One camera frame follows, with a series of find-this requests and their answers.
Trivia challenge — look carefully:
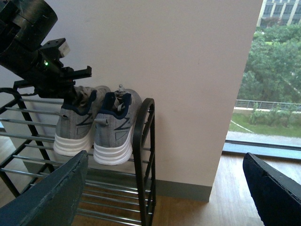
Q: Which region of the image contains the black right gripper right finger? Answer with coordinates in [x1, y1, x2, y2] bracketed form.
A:
[243, 153, 301, 226]

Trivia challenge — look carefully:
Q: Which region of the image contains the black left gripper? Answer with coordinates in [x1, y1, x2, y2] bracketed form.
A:
[14, 66, 92, 105]

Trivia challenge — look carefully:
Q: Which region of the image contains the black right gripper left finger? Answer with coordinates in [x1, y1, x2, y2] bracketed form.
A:
[0, 151, 88, 226]

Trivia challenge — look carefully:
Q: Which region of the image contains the grey sneaker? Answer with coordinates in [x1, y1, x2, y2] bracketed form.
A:
[53, 86, 111, 156]
[93, 85, 142, 165]

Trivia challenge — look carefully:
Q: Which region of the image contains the black metal shoe rack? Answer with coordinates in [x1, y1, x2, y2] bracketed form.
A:
[0, 88, 156, 226]

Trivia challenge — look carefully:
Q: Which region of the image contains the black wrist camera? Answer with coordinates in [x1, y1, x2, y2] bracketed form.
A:
[40, 38, 70, 67]

